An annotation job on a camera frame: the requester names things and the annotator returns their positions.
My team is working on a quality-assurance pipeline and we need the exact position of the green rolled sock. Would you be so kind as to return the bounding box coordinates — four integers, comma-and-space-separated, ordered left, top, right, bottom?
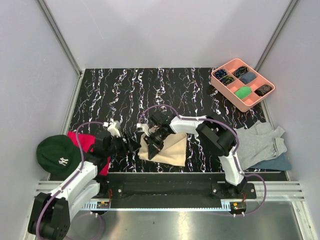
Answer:
234, 86, 252, 100

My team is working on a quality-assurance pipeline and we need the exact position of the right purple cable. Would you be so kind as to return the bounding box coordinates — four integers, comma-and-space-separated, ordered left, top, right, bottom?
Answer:
137, 104, 267, 217

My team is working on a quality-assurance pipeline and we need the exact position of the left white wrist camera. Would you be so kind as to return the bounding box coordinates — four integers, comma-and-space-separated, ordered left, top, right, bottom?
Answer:
103, 120, 122, 138

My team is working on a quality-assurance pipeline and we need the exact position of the pink divided tray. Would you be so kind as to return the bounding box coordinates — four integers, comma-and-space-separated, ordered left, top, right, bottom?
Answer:
210, 58, 275, 112

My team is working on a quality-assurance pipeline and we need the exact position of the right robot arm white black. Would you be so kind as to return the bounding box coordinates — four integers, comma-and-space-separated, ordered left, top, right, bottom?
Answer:
141, 113, 247, 199

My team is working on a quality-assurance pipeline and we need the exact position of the dark green baseball cap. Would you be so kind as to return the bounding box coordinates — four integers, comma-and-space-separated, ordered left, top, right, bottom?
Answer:
36, 135, 81, 179

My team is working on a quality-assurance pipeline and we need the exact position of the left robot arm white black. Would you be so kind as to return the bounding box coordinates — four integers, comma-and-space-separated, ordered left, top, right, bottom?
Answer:
27, 130, 140, 240

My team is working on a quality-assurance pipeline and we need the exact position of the purple cable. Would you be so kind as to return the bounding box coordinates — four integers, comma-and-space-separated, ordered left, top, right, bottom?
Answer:
34, 121, 108, 240
137, 104, 267, 217

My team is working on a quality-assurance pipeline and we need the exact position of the grey t-shirt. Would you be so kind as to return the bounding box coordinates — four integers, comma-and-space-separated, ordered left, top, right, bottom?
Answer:
235, 121, 287, 170

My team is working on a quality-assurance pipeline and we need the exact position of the yellow patterned rolled sock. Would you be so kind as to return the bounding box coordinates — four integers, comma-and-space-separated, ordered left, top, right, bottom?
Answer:
220, 75, 235, 86

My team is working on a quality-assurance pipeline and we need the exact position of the aluminium frame rail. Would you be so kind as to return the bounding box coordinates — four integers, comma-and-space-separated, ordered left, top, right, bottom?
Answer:
36, 0, 82, 76

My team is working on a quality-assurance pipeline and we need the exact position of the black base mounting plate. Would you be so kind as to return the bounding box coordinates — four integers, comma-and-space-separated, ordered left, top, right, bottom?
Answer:
94, 172, 257, 200

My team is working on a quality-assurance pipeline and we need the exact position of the blue patterned rolled sock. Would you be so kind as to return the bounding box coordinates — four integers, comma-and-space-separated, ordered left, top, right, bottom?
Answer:
213, 69, 228, 80

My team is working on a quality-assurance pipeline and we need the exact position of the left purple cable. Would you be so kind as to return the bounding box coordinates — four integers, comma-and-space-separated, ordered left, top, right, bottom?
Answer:
34, 121, 108, 240

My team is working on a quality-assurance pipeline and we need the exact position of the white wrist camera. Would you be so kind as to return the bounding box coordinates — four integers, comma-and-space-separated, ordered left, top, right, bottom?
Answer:
103, 120, 122, 138
136, 123, 150, 136

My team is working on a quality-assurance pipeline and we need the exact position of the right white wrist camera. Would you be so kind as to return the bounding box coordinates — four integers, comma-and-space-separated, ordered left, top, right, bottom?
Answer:
136, 123, 150, 136

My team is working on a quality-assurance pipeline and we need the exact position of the grey-blue rolled sock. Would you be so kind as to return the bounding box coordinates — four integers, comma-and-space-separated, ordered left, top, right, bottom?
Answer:
239, 72, 257, 85

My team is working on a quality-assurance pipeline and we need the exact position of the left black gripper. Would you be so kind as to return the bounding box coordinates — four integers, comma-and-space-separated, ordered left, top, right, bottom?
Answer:
105, 131, 141, 158

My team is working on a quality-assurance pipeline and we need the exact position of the red folded cloth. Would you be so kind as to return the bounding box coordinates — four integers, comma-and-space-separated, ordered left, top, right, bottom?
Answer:
67, 131, 111, 176

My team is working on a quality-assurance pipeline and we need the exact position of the blue folded cloth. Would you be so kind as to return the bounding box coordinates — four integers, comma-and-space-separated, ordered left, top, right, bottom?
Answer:
250, 153, 292, 171

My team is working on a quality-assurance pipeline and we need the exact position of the dark brown rolled sock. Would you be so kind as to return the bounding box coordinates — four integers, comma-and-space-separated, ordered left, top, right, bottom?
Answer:
254, 84, 273, 97

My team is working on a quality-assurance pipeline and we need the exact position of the beige cloth napkin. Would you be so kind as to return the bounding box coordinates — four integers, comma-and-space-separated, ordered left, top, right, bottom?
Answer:
138, 133, 187, 167

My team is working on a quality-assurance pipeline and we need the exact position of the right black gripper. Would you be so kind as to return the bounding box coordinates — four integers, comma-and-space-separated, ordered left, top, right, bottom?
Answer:
143, 128, 169, 160

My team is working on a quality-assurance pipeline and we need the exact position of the dark multicolour rolled sock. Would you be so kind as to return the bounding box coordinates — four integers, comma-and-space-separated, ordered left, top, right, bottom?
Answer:
234, 65, 249, 79

